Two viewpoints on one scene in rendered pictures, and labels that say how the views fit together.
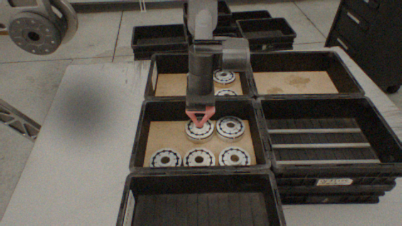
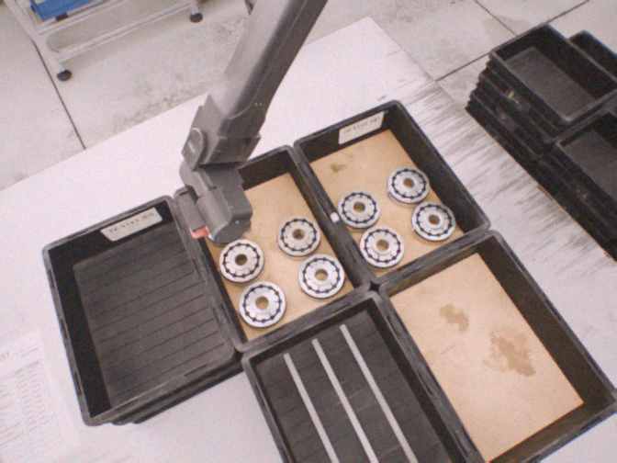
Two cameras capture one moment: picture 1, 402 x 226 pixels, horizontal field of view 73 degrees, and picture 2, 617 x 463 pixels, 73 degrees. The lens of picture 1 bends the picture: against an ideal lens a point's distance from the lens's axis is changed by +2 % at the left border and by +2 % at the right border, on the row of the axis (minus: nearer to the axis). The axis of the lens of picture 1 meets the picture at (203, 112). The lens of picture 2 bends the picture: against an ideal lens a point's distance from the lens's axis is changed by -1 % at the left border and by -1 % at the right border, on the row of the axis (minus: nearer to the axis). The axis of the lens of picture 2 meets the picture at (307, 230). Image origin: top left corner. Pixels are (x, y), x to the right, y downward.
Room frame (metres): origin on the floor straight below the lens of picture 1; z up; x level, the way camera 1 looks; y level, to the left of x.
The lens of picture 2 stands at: (0.50, -0.35, 1.75)
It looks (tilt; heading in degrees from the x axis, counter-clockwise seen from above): 66 degrees down; 67
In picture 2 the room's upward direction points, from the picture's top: 2 degrees counter-clockwise
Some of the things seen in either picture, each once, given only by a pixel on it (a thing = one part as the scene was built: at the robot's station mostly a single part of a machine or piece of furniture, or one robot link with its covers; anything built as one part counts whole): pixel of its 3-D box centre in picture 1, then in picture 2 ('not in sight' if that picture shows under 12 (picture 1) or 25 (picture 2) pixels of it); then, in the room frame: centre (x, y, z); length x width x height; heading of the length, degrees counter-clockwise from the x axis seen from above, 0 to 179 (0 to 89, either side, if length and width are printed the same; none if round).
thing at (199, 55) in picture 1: (205, 59); (205, 180); (0.49, 0.00, 1.23); 0.07 x 0.06 x 0.07; 95
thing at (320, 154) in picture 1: (320, 140); (354, 419); (0.57, -0.39, 0.87); 0.40 x 0.30 x 0.11; 91
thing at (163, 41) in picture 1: (162, 59); (527, 109); (1.80, 0.33, 0.37); 0.40 x 0.30 x 0.45; 97
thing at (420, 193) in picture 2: not in sight; (409, 184); (0.93, 0.02, 0.86); 0.10 x 0.10 x 0.01
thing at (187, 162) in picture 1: (199, 161); (241, 260); (0.49, 0.02, 0.86); 0.10 x 0.10 x 0.01
